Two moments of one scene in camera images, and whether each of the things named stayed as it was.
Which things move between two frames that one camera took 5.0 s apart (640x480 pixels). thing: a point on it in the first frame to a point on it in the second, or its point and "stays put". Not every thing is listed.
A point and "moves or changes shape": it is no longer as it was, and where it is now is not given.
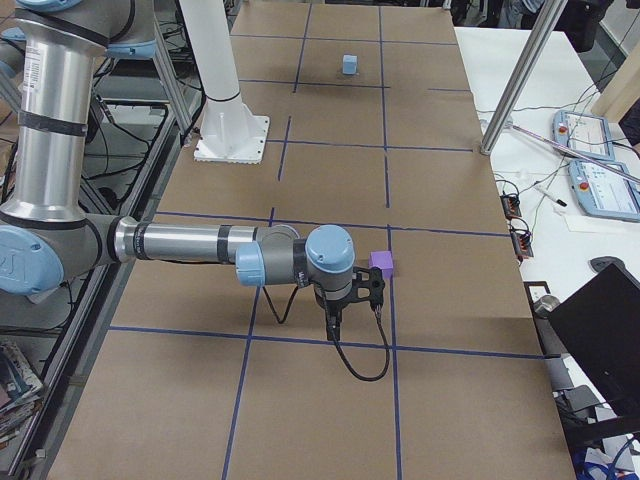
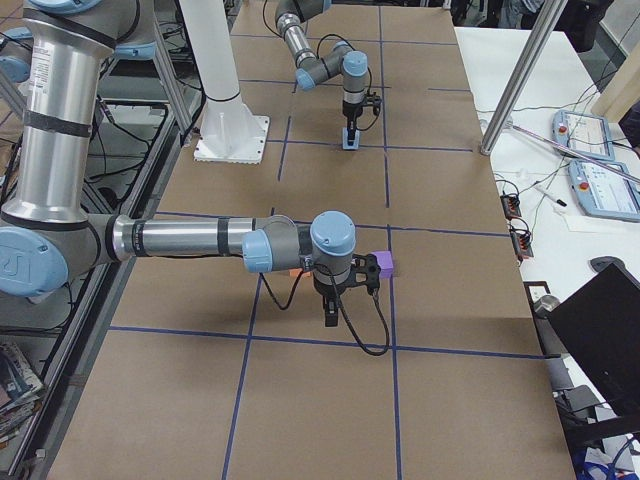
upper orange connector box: x=511 y=205 stays put
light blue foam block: x=349 y=64 moves or changes shape
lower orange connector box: x=522 y=244 stays put
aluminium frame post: x=521 y=83 stays put
